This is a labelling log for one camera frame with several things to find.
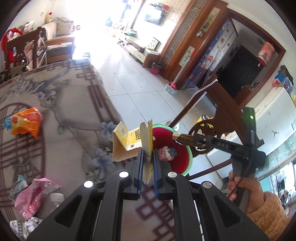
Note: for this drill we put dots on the broom and dustpan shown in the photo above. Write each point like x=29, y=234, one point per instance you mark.
x=171, y=88

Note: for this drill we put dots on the beige fuzzy sleeve forearm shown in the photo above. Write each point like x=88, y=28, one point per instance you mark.
x=270, y=217

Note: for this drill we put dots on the brown gold small box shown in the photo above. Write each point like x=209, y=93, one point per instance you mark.
x=186, y=140

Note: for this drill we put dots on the yellow snack box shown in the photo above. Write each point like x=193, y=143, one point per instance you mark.
x=126, y=145

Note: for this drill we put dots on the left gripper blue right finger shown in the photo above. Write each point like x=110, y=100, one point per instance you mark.
x=163, y=190

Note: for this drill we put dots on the green red trash bucket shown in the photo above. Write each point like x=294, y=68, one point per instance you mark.
x=163, y=138

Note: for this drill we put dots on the dark wooden chair far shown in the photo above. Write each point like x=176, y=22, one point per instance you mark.
x=28, y=50

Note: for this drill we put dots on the yellow toy on floor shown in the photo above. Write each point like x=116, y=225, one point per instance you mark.
x=204, y=118

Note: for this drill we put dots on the floral patterned tablecloth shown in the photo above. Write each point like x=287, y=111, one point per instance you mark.
x=74, y=150

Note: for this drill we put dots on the red floor trash bin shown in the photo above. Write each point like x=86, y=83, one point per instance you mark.
x=157, y=67

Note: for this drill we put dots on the sofa with cushions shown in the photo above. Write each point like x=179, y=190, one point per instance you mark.
x=59, y=38

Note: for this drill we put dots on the pink milk carton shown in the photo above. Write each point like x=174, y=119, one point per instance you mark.
x=167, y=154

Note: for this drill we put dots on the orange snack bag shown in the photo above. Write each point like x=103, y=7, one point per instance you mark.
x=27, y=121

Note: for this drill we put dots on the carved wooden chair near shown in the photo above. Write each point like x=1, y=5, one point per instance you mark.
x=228, y=116

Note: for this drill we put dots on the low tv cabinet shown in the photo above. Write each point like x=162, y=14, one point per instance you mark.
x=135, y=48

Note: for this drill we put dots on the pink plastic wrapper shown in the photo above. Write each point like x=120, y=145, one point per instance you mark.
x=29, y=201

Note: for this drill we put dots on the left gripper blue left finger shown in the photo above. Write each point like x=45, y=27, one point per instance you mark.
x=138, y=175

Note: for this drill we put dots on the red hanging lantern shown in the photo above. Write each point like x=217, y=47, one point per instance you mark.
x=265, y=54

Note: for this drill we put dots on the wall television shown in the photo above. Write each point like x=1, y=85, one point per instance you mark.
x=154, y=14

